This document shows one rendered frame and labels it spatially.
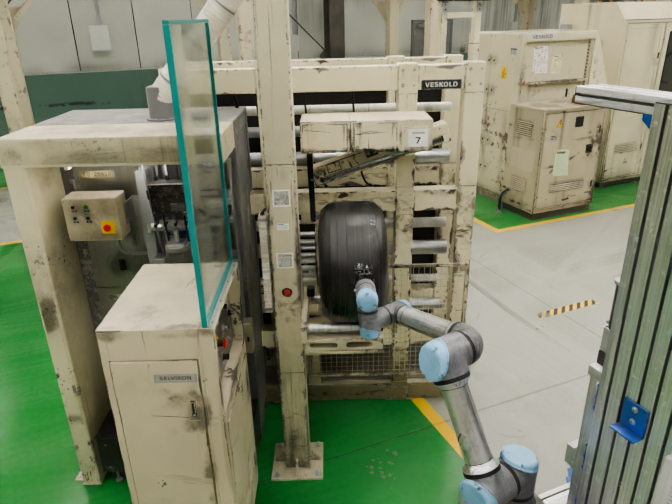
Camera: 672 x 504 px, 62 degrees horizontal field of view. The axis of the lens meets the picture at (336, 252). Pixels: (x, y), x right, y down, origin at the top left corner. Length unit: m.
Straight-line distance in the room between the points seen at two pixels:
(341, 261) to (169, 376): 0.81
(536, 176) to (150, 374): 5.31
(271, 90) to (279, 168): 0.32
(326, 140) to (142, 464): 1.54
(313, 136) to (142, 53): 8.69
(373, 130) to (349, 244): 0.57
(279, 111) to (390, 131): 0.56
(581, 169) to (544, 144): 0.69
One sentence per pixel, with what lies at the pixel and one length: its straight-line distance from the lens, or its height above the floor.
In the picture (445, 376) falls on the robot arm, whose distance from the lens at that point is 1.74.
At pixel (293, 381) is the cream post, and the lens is 2.83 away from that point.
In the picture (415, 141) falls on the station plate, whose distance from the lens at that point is 2.63.
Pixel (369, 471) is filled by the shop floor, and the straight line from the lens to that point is 3.18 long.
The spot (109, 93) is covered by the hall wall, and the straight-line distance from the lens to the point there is 11.07.
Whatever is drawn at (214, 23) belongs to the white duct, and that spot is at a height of 2.20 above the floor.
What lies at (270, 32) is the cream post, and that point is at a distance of 2.30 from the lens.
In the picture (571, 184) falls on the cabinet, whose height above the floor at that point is 0.37.
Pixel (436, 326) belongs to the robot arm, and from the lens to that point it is 1.93.
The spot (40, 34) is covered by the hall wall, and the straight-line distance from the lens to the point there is 11.10.
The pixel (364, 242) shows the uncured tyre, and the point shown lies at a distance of 2.33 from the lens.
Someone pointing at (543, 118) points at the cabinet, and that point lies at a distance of 6.53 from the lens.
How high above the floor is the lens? 2.22
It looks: 23 degrees down
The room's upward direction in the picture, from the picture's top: 1 degrees counter-clockwise
